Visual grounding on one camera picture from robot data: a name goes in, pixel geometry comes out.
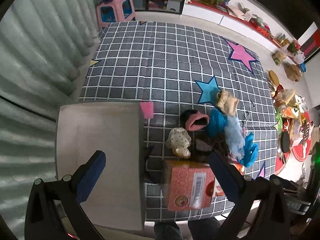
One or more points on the blue rubber glove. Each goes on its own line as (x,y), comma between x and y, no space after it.
(250,151)

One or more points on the pink plastic stool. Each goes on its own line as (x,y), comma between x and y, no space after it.
(115,11)

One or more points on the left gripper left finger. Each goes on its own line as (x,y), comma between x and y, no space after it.
(42,220)

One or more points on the grey green curtain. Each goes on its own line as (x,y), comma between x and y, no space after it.
(43,45)

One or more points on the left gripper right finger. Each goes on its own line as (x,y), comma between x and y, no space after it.
(272,219)

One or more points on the white polka dot cloth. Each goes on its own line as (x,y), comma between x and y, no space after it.
(179,140)

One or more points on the grey storage box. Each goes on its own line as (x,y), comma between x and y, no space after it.
(108,136)

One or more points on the dark blue towel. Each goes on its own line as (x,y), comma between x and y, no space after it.
(217,123)

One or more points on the light blue fluffy duster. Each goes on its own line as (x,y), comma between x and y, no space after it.
(234,137)

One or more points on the beige plush cloth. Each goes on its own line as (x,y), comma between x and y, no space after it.
(227,103)

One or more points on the round wooden board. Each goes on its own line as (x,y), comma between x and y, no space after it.
(273,78)

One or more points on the grey checked star rug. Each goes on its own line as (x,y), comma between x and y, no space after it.
(173,66)

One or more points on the red round mat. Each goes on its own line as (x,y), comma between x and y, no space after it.
(299,144)

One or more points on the pink sponge block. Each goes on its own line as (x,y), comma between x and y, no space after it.
(147,109)

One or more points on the orange cardboard box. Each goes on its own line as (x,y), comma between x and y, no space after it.
(188,185)

